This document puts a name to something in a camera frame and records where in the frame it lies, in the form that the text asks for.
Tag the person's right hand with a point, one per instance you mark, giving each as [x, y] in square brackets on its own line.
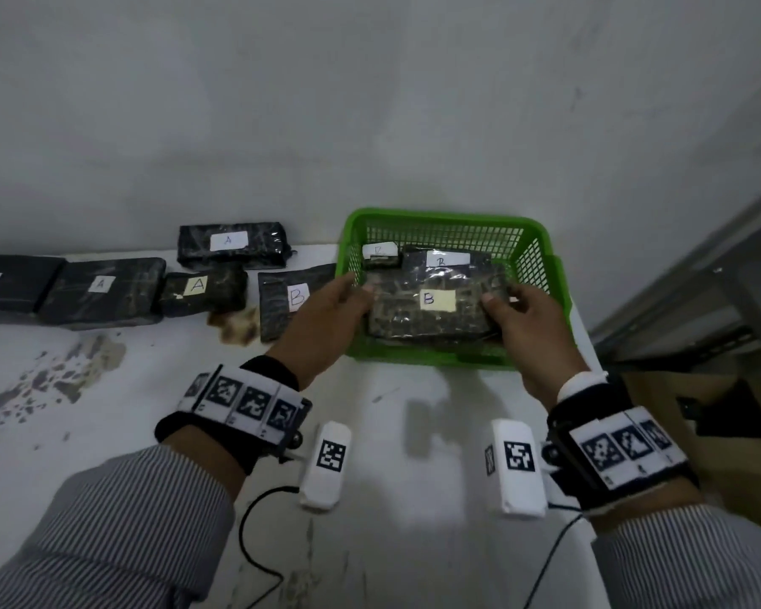
[536, 342]

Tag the person's left hand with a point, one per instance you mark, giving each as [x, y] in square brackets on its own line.
[320, 329]

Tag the person's right thumb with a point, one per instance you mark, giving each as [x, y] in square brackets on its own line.
[494, 308]

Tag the person's left thumb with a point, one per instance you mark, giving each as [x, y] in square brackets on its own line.
[357, 300]

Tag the dark packet with yellow label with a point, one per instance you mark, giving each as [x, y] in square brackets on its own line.
[412, 313]

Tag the person's left forearm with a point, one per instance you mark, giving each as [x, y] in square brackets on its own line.
[101, 526]

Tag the person's right forearm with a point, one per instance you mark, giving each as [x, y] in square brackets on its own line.
[678, 558]

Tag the dark packet with white label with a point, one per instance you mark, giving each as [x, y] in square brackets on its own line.
[475, 263]
[108, 291]
[253, 240]

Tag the small dark packet white label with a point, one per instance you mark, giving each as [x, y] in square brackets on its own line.
[380, 252]

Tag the dark packet with clear label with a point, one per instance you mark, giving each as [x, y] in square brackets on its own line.
[285, 304]

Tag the green plastic basket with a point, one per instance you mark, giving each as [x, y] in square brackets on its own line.
[456, 231]

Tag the small dark packet yellow label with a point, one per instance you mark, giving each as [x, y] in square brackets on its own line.
[222, 291]

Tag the black left wristband with markers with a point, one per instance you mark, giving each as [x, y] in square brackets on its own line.
[241, 402]

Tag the black wristband with markers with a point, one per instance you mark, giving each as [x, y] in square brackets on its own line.
[241, 402]
[621, 450]

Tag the black right wristband with markers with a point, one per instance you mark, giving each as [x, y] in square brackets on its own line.
[621, 450]

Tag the black object on box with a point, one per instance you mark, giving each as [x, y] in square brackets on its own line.
[729, 412]

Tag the brown cardboard box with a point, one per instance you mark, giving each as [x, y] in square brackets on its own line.
[735, 475]

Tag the large black packet white label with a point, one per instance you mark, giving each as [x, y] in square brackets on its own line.
[12, 288]

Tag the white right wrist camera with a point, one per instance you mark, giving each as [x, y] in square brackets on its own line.
[517, 469]

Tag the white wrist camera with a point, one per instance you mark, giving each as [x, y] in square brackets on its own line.
[517, 469]
[327, 466]

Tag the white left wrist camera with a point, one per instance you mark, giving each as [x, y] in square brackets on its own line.
[327, 466]

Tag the grey metal frame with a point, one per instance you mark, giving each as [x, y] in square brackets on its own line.
[729, 272]

